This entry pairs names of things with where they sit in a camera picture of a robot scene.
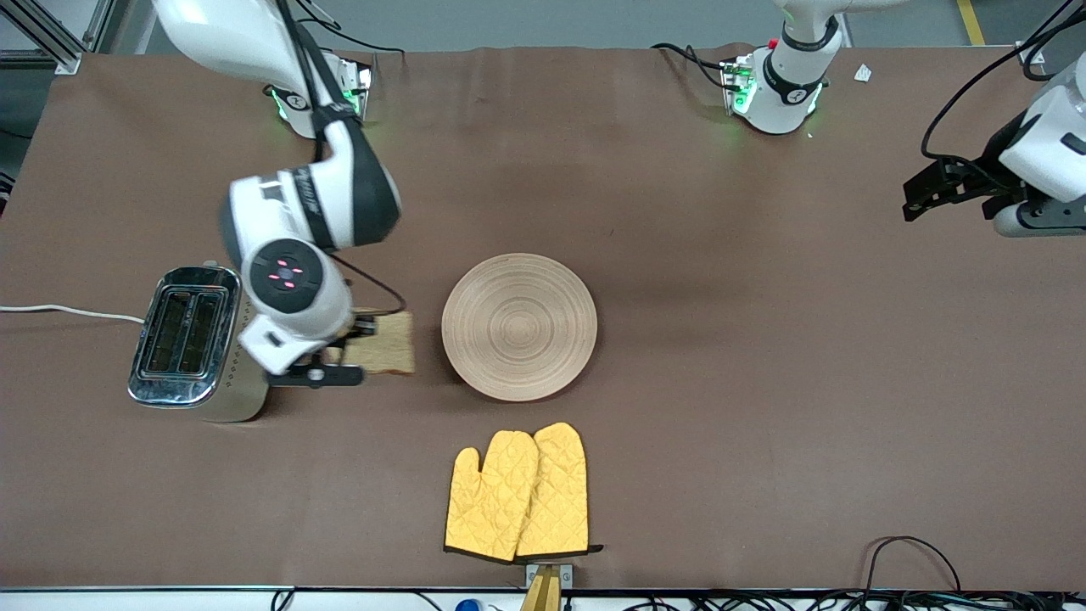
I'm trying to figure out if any black right base cable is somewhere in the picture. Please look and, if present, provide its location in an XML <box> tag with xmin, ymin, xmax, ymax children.
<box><xmin>293</xmin><ymin>0</ymin><xmax>406</xmax><ymax>59</ymax></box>

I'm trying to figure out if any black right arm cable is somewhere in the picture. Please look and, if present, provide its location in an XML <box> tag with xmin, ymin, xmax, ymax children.
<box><xmin>273</xmin><ymin>0</ymin><xmax>408</xmax><ymax>319</ymax></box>

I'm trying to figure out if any brown bread slice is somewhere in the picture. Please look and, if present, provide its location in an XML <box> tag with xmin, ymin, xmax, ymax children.
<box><xmin>344</xmin><ymin>311</ymin><xmax>417</xmax><ymax>376</ymax></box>

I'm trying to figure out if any round wooden plate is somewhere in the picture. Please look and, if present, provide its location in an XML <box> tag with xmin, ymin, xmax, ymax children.
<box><xmin>441</xmin><ymin>253</ymin><xmax>599</xmax><ymax>403</ymax></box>

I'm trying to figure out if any beige chrome two-slot toaster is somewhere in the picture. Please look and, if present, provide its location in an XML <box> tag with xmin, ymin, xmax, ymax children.
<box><xmin>127</xmin><ymin>265</ymin><xmax>274</xmax><ymax>423</ymax></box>

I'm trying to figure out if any black looped cable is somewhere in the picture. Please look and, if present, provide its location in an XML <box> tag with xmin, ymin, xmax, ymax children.
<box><xmin>860</xmin><ymin>535</ymin><xmax>965</xmax><ymax>595</ymax></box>

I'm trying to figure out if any white toaster power cable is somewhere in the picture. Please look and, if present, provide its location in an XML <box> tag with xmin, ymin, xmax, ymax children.
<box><xmin>0</xmin><ymin>304</ymin><xmax>146</xmax><ymax>325</ymax></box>

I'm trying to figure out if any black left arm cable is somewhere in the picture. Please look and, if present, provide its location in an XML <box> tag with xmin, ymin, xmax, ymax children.
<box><xmin>920</xmin><ymin>0</ymin><xmax>1086</xmax><ymax>164</ymax></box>

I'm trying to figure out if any yellow quilted oven mitt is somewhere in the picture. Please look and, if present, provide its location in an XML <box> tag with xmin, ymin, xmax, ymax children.
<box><xmin>515</xmin><ymin>422</ymin><xmax>604</xmax><ymax>558</ymax></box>
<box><xmin>444</xmin><ymin>430</ymin><xmax>540</xmax><ymax>563</ymax></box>

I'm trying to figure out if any metal bracket with wooden stick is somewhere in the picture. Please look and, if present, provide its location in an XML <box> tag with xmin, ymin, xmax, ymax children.
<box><xmin>518</xmin><ymin>563</ymin><xmax>574</xmax><ymax>611</ymax></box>

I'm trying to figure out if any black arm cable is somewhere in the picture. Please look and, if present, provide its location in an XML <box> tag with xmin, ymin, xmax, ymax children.
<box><xmin>920</xmin><ymin>0</ymin><xmax>1086</xmax><ymax>164</ymax></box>
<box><xmin>273</xmin><ymin>0</ymin><xmax>408</xmax><ymax>319</ymax></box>

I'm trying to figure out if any aluminium frame profile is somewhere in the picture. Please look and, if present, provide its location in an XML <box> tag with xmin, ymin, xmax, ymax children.
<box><xmin>0</xmin><ymin>0</ymin><xmax>117</xmax><ymax>76</ymax></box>

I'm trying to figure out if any black left base cable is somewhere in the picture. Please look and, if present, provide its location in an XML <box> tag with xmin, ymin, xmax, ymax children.
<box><xmin>652</xmin><ymin>42</ymin><xmax>732</xmax><ymax>90</ymax></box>

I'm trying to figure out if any brown table cover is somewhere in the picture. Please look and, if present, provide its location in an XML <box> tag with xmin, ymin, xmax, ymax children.
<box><xmin>0</xmin><ymin>44</ymin><xmax>1086</xmax><ymax>591</ymax></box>

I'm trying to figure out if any black base cable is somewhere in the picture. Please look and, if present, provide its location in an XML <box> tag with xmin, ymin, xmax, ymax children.
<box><xmin>652</xmin><ymin>42</ymin><xmax>732</xmax><ymax>90</ymax></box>
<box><xmin>293</xmin><ymin>0</ymin><xmax>406</xmax><ymax>59</ymax></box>

